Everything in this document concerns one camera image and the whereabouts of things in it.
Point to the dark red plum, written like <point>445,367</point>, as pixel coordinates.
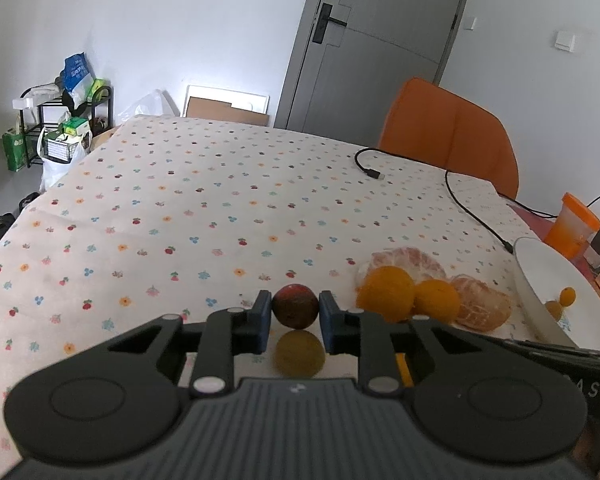
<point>295,306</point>

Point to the clear plastic bag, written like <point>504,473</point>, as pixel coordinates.
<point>147,107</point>

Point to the large orange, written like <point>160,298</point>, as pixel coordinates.
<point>385,292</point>

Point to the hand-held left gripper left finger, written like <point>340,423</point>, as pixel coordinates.
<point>261,322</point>

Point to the black shoe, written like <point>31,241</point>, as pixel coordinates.
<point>29,201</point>
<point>2,227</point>

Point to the white bowl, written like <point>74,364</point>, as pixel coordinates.
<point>535,272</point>

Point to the orange chair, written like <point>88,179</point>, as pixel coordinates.
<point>445,125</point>

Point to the blue bag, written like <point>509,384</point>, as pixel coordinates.
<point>76,77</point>

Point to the floral tablecloth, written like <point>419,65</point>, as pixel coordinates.
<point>230,210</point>

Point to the white panel board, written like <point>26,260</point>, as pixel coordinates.
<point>225,92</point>

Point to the brown cardboard sheet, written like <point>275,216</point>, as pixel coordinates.
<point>215,110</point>

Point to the large white wall switch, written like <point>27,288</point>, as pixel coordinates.
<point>565,40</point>

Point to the black metal rack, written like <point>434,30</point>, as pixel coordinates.
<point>102,110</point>

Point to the green and white box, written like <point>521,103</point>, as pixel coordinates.
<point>74,125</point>

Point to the green carton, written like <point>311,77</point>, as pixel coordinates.
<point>14,150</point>

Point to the light green packet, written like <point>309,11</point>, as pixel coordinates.
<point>99,89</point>

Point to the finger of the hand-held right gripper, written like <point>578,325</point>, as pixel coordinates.
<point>555,347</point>

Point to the grey door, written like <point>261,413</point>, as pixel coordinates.
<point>380,10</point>

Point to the brown cardboard box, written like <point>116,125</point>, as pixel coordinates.
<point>102,140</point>

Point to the small orange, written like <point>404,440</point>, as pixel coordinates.
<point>437,299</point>

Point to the white plastic bag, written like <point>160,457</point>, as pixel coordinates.
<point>55,170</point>

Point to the yellow-green round fruit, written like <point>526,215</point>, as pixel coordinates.
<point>298,354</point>

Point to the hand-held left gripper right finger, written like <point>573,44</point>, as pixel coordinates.
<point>330,325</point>

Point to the orange lidded cup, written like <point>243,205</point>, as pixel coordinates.
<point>570,227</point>

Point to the small white wall switch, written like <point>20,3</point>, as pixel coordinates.
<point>471,23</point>

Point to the peeled pomelo piece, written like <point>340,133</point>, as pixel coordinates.
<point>405,262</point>
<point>482,305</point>

